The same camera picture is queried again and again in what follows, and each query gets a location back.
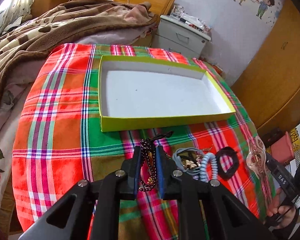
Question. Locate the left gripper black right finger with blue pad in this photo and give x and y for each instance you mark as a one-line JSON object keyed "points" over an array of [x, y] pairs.
{"points": [[206, 210]]}

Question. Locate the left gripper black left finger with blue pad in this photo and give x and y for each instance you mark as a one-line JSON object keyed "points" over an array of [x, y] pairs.
{"points": [[90, 210]]}

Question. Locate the grey hair tie gold flower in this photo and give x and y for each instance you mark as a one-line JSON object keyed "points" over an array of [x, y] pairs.
{"points": [[188, 160]]}

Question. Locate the black wristband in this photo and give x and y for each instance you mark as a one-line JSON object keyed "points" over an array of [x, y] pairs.
{"points": [[233, 164]]}

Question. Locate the person's right hand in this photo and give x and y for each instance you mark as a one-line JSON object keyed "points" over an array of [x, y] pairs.
{"points": [[275, 207]]}

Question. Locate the pink container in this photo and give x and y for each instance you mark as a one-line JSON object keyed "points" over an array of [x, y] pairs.
{"points": [[282, 150]]}

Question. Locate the red green plaid cloth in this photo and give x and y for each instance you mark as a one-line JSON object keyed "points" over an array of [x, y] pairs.
{"points": [[234, 132]]}

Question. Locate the wooden wardrobe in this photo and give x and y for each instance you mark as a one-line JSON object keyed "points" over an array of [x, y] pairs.
{"points": [[269, 88]]}

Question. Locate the yellow-green shallow cardboard box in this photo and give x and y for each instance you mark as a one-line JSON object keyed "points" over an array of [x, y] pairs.
{"points": [[142, 92]]}

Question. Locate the grey white nightstand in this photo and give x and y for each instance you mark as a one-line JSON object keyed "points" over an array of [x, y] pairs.
{"points": [[175, 36]]}

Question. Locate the clutter on nightstand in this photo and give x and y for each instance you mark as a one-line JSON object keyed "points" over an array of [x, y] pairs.
{"points": [[196, 23]]}

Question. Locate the brown patterned blanket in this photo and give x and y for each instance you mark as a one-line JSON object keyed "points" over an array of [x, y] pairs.
{"points": [[67, 23]]}

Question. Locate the glass cup on nightstand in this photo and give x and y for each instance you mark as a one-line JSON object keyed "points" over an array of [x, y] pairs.
{"points": [[177, 11]]}

